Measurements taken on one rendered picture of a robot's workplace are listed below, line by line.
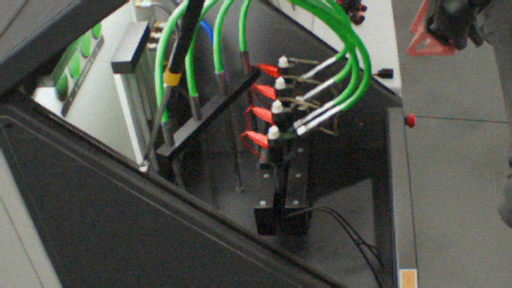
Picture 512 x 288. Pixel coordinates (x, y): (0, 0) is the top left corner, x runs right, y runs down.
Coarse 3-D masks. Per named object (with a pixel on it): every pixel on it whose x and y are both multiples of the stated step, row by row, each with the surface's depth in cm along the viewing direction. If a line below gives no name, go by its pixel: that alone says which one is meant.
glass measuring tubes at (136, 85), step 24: (144, 24) 132; (120, 48) 126; (144, 48) 134; (120, 72) 124; (144, 72) 134; (120, 96) 128; (144, 96) 133; (144, 120) 133; (144, 144) 136; (168, 168) 149
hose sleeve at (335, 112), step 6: (336, 108) 123; (324, 114) 125; (330, 114) 124; (336, 114) 123; (318, 120) 125; (324, 120) 125; (330, 120) 124; (306, 126) 127; (312, 126) 126; (318, 126) 126
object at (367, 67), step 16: (304, 0) 110; (176, 16) 114; (336, 16) 112; (352, 32) 113; (160, 48) 119; (160, 64) 121; (368, 64) 116; (160, 80) 123; (368, 80) 118; (160, 96) 125; (352, 96) 122
